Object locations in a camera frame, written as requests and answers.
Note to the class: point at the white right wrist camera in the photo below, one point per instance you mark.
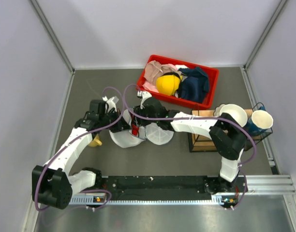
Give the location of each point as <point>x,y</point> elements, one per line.
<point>143,95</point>

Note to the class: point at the black wire wooden shelf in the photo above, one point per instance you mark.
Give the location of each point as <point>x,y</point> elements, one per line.
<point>198,143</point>

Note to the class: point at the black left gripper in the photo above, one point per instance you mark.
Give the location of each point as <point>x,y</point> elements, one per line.
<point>123,125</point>

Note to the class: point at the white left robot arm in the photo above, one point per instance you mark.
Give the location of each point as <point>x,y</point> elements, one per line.
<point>52,184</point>

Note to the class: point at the blue cup cream inside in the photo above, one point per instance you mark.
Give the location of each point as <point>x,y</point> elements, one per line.
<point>259,121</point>

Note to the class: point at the white mesh laundry bag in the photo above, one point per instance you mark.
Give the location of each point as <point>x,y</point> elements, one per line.
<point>151,132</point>

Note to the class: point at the yellow mug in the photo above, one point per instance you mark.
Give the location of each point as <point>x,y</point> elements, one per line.
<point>95,142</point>

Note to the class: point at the white garment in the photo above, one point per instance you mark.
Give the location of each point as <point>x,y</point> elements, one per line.
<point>178,67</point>

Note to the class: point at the navy blue garment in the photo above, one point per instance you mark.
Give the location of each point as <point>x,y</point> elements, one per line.
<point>195,86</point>

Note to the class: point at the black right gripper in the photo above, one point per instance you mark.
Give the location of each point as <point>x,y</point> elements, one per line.
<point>140,122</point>

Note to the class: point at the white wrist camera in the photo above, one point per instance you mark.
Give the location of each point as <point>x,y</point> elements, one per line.
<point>110,103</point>
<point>143,95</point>

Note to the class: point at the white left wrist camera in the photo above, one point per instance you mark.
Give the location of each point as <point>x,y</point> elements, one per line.
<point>110,103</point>

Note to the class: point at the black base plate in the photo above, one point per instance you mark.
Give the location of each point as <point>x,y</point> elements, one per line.
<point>192,187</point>

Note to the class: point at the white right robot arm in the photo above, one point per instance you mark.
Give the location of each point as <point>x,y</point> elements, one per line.
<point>224,129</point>

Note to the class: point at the pink garment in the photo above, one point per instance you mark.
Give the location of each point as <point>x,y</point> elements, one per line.
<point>166,68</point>

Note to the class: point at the grey slotted cable duct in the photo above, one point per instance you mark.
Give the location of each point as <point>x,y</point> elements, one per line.
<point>91,200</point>

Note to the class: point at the beige garment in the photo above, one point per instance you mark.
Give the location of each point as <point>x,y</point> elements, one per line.
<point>153,70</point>

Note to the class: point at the cream bowl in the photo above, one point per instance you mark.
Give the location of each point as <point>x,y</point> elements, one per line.
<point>235,111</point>

